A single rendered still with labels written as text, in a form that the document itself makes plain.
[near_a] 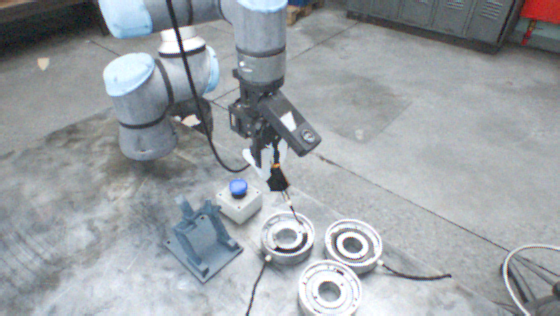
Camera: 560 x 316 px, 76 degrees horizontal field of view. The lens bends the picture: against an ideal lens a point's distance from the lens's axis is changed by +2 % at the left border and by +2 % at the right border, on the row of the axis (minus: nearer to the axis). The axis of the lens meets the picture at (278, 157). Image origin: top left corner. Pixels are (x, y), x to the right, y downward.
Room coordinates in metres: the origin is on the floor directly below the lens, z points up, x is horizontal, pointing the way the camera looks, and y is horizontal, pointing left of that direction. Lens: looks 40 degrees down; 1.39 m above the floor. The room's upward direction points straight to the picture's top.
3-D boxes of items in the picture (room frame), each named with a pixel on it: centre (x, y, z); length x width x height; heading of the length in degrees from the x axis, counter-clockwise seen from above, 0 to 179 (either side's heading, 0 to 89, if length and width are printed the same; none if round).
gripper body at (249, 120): (0.51, 0.03, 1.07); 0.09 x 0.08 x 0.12; 48
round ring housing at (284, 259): (0.42, -0.02, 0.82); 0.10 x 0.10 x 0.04
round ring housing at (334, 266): (0.31, -0.09, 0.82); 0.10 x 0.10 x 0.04
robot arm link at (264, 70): (0.51, 0.03, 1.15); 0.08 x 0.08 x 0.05
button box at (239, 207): (0.53, 0.09, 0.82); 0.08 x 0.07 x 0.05; 50
